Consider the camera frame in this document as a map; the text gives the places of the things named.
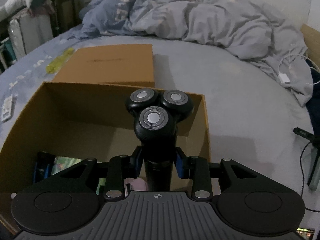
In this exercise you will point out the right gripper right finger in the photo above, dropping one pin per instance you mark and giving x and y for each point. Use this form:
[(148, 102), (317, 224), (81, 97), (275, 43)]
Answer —
[(197, 169)]

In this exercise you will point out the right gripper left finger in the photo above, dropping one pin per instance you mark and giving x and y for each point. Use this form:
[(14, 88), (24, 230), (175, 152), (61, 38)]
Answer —
[(117, 170)]

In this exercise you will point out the black electric shaver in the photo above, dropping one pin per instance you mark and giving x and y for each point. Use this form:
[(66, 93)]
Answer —
[(156, 115)]

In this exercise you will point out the brown cardboard box lid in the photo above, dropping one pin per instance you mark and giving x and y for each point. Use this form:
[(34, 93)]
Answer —
[(123, 64)]

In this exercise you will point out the yellow liquid bottle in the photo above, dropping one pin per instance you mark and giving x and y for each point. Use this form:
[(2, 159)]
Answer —
[(59, 61)]

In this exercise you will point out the white remote control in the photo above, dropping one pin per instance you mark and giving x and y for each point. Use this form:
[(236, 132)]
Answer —
[(7, 108)]

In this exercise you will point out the black blue object in box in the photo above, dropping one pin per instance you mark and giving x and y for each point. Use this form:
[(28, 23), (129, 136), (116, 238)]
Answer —
[(43, 167)]

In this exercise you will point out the pink computer mouse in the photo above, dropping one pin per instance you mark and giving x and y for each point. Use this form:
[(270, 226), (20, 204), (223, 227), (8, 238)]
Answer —
[(137, 184)]

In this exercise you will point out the green floral tissue pack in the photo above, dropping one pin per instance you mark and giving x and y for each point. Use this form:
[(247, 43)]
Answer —
[(61, 163)]

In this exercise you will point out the brown cardboard box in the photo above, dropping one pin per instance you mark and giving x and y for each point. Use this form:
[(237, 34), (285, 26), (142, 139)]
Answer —
[(76, 120)]

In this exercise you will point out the smartphone with lit screen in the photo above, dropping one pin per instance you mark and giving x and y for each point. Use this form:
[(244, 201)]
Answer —
[(306, 234)]

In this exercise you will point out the dark printed pillow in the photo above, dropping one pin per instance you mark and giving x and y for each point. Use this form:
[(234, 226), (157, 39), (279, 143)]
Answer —
[(313, 108)]

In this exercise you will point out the grey blue duvet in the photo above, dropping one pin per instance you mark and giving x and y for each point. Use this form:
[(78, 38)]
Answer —
[(251, 30)]

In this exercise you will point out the silver grey storage bag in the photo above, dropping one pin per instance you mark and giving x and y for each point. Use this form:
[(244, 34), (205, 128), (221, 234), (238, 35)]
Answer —
[(28, 32)]

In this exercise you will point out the wooden headboard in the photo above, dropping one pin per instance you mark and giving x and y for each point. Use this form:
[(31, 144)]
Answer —
[(312, 41)]

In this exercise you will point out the black tripod with grey handle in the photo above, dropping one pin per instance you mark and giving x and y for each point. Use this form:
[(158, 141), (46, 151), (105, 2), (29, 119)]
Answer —
[(313, 174)]

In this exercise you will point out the white charger with cable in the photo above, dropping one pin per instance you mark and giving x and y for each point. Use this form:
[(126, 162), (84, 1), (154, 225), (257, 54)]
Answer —
[(283, 76)]

